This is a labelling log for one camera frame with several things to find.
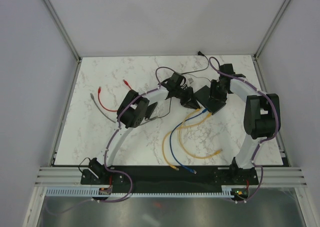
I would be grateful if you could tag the left aluminium corner post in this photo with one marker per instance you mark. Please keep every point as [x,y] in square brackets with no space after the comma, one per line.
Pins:
[61,28]

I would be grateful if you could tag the black power adapter brick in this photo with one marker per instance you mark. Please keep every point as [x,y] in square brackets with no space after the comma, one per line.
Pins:
[149,111]

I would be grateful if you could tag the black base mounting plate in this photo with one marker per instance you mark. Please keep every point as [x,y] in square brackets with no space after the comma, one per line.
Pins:
[164,179]

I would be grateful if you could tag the black network switch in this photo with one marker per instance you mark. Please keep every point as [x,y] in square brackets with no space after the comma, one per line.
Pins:
[211,104]

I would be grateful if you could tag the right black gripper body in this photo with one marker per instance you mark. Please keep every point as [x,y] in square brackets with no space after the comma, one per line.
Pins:
[217,92]

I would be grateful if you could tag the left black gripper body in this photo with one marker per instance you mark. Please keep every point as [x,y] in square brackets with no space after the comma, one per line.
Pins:
[184,95]

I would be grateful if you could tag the aluminium frame rail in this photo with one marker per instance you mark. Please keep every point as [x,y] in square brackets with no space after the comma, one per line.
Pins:
[273,177]

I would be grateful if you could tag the white slotted cable duct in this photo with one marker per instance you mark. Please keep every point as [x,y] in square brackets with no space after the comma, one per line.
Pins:
[99,192]

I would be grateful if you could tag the right aluminium corner post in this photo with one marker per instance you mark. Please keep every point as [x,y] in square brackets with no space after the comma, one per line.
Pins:
[272,27]

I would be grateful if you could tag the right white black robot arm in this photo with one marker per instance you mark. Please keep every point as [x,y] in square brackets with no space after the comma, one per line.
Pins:
[261,119]

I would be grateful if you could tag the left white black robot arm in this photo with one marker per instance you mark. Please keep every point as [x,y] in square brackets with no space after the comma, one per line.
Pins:
[132,111]

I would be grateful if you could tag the aluminium corner post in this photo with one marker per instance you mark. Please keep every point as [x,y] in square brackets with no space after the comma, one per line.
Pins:
[272,27]
[61,28]

